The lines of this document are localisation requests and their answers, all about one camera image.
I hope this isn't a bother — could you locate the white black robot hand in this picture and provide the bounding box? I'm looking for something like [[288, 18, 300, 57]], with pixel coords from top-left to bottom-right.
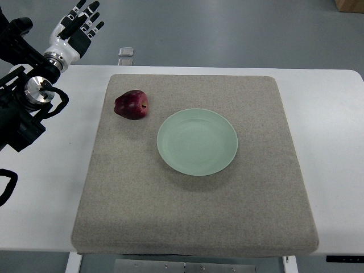
[[44, 1, 104, 67]]

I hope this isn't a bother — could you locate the red apple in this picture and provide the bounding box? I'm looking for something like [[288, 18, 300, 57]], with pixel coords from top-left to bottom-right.
[[114, 90, 148, 120]]

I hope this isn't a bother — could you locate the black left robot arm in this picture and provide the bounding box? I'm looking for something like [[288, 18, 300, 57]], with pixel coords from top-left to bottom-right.
[[1, 14, 69, 152]]

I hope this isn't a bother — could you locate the lower metal floor plate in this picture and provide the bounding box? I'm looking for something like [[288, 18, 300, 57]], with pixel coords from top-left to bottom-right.
[[118, 58, 133, 66]]

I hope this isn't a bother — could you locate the metal floor plate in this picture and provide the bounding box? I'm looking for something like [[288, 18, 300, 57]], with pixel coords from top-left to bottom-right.
[[118, 47, 134, 57], [118, 58, 133, 66]]

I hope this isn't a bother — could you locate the upper metal floor plate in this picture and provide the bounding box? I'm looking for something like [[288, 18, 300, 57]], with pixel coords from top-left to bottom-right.
[[118, 47, 134, 57]]

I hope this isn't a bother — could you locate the pale green plate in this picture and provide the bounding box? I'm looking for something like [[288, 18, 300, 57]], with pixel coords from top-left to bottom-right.
[[156, 108, 238, 176]]

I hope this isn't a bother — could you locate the beige fabric cushion mat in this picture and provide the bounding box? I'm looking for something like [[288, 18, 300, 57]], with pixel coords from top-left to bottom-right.
[[71, 75, 319, 257]]

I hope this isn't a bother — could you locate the cardboard box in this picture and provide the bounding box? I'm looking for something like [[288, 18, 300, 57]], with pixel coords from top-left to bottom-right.
[[335, 0, 364, 13]]

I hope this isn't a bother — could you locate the black table control panel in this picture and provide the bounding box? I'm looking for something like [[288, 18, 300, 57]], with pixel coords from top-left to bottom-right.
[[326, 255, 364, 263]]

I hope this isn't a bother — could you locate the black sleeved cable loop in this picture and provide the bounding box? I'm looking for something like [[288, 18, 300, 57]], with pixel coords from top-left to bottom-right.
[[0, 168, 19, 208]]

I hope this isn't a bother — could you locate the white table leg frame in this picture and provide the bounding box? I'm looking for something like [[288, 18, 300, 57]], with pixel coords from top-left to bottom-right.
[[65, 252, 82, 273]]

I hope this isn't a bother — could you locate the grey metal base plate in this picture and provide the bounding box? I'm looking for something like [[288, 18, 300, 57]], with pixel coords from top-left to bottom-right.
[[113, 259, 257, 273]]

